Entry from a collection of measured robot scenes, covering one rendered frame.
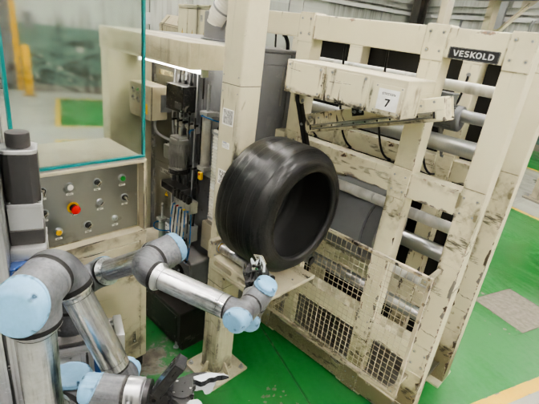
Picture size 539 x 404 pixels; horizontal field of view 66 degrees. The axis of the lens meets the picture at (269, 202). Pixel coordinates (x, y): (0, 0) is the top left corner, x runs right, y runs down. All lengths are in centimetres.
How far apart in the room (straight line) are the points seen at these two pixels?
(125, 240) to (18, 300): 120
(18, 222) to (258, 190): 79
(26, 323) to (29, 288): 7
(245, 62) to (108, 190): 85
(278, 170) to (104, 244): 94
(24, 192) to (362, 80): 125
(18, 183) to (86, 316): 40
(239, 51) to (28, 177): 98
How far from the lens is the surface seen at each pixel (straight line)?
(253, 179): 161
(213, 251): 200
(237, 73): 185
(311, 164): 169
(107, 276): 176
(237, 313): 123
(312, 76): 190
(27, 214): 133
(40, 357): 111
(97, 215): 207
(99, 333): 120
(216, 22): 243
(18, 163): 127
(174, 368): 106
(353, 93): 178
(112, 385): 114
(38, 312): 99
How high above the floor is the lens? 190
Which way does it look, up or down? 23 degrees down
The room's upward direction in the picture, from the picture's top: 7 degrees clockwise
